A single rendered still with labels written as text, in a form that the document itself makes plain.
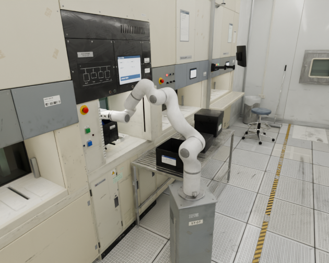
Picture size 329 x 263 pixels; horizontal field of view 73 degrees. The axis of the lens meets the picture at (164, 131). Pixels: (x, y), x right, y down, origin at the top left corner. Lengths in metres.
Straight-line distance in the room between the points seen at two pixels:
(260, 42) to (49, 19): 4.94
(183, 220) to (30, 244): 0.96
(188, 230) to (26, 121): 1.22
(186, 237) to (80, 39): 1.50
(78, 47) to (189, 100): 2.28
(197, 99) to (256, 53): 2.73
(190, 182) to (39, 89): 1.08
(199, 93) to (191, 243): 2.26
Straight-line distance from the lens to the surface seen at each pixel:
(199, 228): 1.72
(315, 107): 5.91
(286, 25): 5.80
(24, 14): 1.43
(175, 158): 1.84
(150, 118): 2.14
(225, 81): 4.85
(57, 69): 1.49
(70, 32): 1.56
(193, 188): 1.57
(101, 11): 1.75
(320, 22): 5.78
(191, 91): 3.48
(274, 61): 5.80
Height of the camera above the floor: 1.74
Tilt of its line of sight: 21 degrees down
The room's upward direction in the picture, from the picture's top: 1 degrees counter-clockwise
